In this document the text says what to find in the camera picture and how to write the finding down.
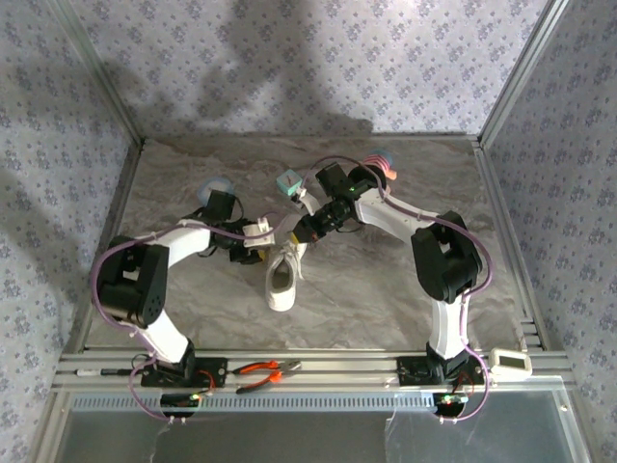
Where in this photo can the white sneaker shoe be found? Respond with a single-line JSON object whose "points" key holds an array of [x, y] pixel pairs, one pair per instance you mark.
{"points": [[280, 294]]}

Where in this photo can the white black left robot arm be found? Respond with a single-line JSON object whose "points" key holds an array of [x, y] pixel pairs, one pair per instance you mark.
{"points": [[130, 280]]}

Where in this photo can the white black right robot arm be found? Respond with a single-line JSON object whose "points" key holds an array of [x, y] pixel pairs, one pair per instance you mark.
{"points": [[446, 260]]}

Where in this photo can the round blue lidded container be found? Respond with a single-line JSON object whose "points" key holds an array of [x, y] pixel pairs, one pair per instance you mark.
{"points": [[214, 185]]}

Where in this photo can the teal cube box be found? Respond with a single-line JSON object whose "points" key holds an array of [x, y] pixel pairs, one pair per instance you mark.
{"points": [[288, 182]]}

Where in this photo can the small black circuit board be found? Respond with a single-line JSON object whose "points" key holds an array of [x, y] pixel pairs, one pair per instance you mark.
{"points": [[178, 402], [450, 404]]}

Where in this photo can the black and white marker pen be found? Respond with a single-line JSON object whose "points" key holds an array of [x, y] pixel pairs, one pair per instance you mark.
{"points": [[115, 372]]}

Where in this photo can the white device with display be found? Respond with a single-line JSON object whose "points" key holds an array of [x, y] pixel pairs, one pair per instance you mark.
{"points": [[510, 362]]}

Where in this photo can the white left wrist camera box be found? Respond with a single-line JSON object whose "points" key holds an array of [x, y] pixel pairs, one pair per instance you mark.
{"points": [[258, 231]]}

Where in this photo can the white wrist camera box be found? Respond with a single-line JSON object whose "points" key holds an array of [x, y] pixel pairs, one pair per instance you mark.
{"points": [[258, 231], [304, 200]]}

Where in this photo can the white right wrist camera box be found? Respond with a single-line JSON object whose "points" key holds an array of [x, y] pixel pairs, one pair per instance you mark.
{"points": [[304, 200]]}

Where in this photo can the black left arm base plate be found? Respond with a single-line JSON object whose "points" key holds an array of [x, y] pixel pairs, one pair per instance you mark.
{"points": [[217, 373]]}

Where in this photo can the aluminium enclosure frame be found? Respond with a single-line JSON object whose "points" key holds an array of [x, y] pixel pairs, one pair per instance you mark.
{"points": [[337, 367]]}

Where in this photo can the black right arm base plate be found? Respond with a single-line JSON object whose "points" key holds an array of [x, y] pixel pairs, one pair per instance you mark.
{"points": [[410, 371]]}

